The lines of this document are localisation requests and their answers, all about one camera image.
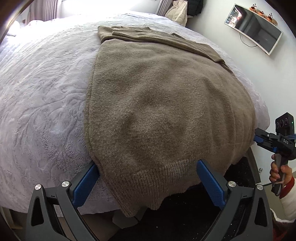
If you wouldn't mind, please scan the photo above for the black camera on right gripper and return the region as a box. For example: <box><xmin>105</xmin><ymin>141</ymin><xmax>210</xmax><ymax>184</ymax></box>
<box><xmin>275</xmin><ymin>113</ymin><xmax>295</xmax><ymax>136</ymax></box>

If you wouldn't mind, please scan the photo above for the brown knit sweater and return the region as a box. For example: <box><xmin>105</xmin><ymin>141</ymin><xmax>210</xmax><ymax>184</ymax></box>
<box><xmin>84</xmin><ymin>26</ymin><xmax>256</xmax><ymax>217</ymax></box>

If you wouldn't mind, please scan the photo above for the white embossed bed blanket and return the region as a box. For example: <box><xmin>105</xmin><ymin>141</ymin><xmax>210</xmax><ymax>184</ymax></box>
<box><xmin>1</xmin><ymin>11</ymin><xmax>270</xmax><ymax>213</ymax></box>

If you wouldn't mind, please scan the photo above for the wall mounted curved monitor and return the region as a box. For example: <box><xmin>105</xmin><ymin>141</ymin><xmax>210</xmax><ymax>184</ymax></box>
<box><xmin>224</xmin><ymin>4</ymin><xmax>282</xmax><ymax>55</ymax></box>

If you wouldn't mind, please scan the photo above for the white sleeve right forearm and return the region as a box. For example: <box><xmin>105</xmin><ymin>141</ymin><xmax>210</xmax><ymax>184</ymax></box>
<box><xmin>280</xmin><ymin>177</ymin><xmax>296</xmax><ymax>221</ymax></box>

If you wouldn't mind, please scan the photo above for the cream jacket hanging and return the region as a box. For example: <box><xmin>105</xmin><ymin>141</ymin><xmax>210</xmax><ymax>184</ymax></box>
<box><xmin>165</xmin><ymin>1</ymin><xmax>188</xmax><ymax>27</ymax></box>

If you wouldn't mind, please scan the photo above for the right hand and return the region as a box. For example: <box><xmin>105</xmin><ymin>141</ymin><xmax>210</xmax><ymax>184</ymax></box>
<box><xmin>268</xmin><ymin>154</ymin><xmax>295</xmax><ymax>188</ymax></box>

